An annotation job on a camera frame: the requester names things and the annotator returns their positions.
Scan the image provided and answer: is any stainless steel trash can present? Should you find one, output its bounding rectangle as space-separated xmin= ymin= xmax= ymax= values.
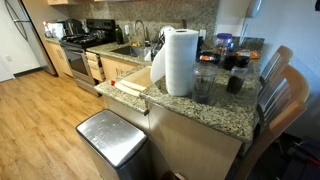
xmin=75 ymin=109 xmax=154 ymax=180

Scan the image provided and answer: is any white paper towel roll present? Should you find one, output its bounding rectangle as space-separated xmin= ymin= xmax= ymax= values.
xmin=149 ymin=28 xmax=200 ymax=98

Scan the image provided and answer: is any orange snack package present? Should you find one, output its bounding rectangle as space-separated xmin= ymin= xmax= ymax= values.
xmin=234 ymin=49 xmax=261 ymax=61

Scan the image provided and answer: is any clear spray bottle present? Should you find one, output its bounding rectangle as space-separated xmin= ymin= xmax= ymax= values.
xmin=42 ymin=20 xmax=54 ymax=38

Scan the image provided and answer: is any wooden slat-back chair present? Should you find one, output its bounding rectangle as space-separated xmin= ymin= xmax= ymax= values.
xmin=259 ymin=45 xmax=294 ymax=88
xmin=229 ymin=64 xmax=311 ymax=180

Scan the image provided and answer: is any beige sink base cabinet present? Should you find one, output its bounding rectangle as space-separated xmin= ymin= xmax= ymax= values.
xmin=99 ymin=54 xmax=141 ymax=81

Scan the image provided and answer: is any clear plastic tumbler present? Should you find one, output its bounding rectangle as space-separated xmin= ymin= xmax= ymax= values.
xmin=191 ymin=61 xmax=219 ymax=105

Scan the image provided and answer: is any dark glass bottle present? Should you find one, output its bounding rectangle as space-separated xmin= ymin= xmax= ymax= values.
xmin=114 ymin=24 xmax=125 ymax=45

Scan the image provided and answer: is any beige drawer stack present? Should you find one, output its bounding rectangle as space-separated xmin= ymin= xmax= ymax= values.
xmin=85 ymin=51 xmax=107 ymax=83

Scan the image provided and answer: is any stainless steel sink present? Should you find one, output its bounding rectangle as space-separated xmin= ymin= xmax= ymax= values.
xmin=111 ymin=44 xmax=154 ymax=58

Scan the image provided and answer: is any beige island cabinet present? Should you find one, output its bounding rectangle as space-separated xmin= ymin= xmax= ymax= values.
xmin=101 ymin=94 xmax=243 ymax=180

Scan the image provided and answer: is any stainless steel refrigerator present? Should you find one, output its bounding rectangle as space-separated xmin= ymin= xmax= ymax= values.
xmin=4 ymin=0 xmax=58 ymax=76

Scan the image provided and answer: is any black coffee maker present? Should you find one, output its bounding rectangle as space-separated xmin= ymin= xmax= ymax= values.
xmin=59 ymin=18 xmax=86 ymax=37

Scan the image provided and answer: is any black-capped glass pepper shaker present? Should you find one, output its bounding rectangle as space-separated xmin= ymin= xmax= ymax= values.
xmin=225 ymin=55 xmax=251 ymax=95

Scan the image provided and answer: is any beige wall cabinet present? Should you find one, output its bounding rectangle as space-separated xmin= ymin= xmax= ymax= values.
xmin=46 ymin=0 xmax=79 ymax=6

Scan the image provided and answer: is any light wooden board piece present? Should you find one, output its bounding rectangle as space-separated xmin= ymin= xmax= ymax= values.
xmin=114 ymin=82 xmax=142 ymax=98
xmin=119 ymin=79 xmax=148 ymax=93

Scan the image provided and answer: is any black and steel stove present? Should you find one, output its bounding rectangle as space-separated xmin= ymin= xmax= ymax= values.
xmin=59 ymin=18 xmax=117 ymax=97

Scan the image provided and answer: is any white paper bag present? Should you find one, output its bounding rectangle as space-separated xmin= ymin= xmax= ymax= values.
xmin=48 ymin=22 xmax=67 ymax=39

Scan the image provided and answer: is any wooden cutting board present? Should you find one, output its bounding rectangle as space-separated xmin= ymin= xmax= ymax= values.
xmin=120 ymin=65 xmax=154 ymax=89

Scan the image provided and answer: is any blue-lidded clear plastic jar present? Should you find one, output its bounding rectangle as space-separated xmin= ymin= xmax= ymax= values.
xmin=214 ymin=32 xmax=235 ymax=56

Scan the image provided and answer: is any black and red floor equipment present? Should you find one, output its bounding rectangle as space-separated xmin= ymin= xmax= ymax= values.
xmin=283 ymin=139 xmax=320 ymax=180

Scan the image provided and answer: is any metal kitchen faucet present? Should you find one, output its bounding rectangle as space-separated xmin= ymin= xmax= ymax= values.
xmin=133 ymin=19 xmax=151 ymax=47

